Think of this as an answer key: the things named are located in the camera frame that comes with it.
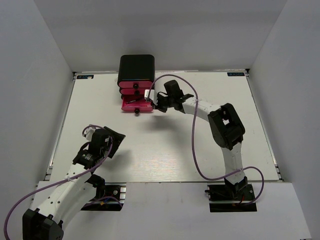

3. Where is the pink drawer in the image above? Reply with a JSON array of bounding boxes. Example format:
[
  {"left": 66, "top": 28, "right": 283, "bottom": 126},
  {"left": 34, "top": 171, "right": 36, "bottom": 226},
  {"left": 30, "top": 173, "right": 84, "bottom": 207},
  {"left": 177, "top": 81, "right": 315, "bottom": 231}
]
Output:
[
  {"left": 118, "top": 81, "right": 152, "bottom": 89},
  {"left": 121, "top": 95, "right": 153, "bottom": 115},
  {"left": 120, "top": 88, "right": 148, "bottom": 96}
]

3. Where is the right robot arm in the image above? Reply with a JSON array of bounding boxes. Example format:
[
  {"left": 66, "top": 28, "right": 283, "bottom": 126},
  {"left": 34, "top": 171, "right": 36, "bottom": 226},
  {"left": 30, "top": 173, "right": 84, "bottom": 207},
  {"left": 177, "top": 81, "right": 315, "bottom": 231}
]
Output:
[{"left": 144, "top": 80, "right": 248, "bottom": 200}]

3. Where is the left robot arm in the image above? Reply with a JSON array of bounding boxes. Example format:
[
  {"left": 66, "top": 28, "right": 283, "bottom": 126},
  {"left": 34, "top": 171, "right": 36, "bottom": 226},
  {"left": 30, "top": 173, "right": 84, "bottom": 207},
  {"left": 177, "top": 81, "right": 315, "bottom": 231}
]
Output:
[{"left": 22, "top": 125, "right": 126, "bottom": 240}]

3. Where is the black drawer cabinet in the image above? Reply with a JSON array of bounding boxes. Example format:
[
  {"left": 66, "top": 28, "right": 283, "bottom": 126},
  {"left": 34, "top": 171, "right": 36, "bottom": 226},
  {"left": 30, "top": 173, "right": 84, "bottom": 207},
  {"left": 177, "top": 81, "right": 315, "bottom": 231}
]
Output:
[{"left": 117, "top": 54, "right": 155, "bottom": 92}]

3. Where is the left blue label sticker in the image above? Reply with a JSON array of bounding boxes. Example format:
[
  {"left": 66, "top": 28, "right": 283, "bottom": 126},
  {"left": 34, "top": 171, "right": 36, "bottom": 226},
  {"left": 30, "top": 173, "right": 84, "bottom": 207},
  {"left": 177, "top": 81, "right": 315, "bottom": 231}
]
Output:
[{"left": 76, "top": 74, "right": 94, "bottom": 80}]

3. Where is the blue label sticker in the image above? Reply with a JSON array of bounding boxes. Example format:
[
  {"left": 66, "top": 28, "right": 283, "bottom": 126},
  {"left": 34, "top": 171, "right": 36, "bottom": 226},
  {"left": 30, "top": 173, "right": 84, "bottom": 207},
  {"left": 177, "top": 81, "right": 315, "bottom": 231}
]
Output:
[
  {"left": 76, "top": 74, "right": 94, "bottom": 80},
  {"left": 227, "top": 72, "right": 245, "bottom": 77}
]

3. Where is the right blue label sticker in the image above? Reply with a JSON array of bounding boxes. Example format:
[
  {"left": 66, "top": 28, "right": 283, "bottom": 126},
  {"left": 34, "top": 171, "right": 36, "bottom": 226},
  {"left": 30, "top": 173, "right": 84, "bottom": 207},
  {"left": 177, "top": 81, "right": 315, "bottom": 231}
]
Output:
[{"left": 227, "top": 72, "right": 245, "bottom": 77}]

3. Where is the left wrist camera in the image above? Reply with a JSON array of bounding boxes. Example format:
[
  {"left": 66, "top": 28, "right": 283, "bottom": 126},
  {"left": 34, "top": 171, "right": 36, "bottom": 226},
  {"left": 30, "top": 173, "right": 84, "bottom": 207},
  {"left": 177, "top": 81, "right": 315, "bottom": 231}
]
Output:
[{"left": 82, "top": 124, "right": 102, "bottom": 141}]

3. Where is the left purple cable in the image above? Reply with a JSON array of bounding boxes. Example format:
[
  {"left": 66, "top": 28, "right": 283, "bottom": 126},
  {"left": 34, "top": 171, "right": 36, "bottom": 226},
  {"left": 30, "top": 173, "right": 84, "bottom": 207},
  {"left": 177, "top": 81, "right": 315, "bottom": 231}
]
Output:
[{"left": 3, "top": 123, "right": 125, "bottom": 240}]

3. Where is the purple cable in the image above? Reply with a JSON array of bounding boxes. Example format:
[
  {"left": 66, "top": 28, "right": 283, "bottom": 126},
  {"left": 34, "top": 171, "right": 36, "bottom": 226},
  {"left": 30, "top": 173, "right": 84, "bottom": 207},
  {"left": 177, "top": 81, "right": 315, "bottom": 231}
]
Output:
[
  {"left": 3, "top": 123, "right": 125, "bottom": 240},
  {"left": 148, "top": 74, "right": 265, "bottom": 206}
]

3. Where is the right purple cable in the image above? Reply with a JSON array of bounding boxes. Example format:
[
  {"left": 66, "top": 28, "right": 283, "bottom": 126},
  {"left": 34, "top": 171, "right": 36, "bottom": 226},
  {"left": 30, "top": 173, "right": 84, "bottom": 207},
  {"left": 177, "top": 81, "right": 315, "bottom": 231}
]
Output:
[{"left": 148, "top": 74, "right": 265, "bottom": 206}]

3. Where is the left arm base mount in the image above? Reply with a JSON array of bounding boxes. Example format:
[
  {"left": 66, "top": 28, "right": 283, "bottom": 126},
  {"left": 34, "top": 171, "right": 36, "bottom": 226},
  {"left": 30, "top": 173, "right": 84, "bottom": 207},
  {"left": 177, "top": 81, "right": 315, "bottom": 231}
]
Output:
[{"left": 81, "top": 183, "right": 127, "bottom": 212}]

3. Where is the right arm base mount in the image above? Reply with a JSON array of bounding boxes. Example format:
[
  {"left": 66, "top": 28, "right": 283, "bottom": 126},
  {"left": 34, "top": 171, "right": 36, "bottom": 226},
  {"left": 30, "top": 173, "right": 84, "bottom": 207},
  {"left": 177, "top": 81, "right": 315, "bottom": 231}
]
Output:
[{"left": 204, "top": 184, "right": 257, "bottom": 213}]

